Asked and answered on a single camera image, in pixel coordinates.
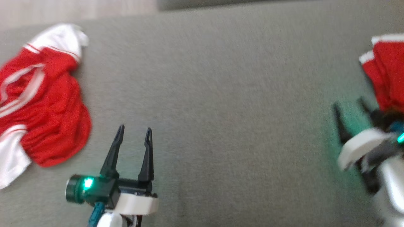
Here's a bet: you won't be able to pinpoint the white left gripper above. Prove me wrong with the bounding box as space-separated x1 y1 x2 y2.
65 125 158 215

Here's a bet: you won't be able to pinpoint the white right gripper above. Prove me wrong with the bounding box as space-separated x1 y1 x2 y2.
333 98 404 193

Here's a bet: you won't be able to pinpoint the red white sports shorts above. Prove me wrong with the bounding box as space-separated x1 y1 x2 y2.
359 33 404 114

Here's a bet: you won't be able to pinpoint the red white basketball jersey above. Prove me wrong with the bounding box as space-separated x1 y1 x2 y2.
0 23 92 189

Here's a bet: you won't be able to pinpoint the large grey sofa seat cushion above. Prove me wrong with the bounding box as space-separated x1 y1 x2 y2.
0 0 404 227

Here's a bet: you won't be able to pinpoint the small grey sofa cushion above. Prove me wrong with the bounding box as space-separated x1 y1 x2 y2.
158 0 316 12

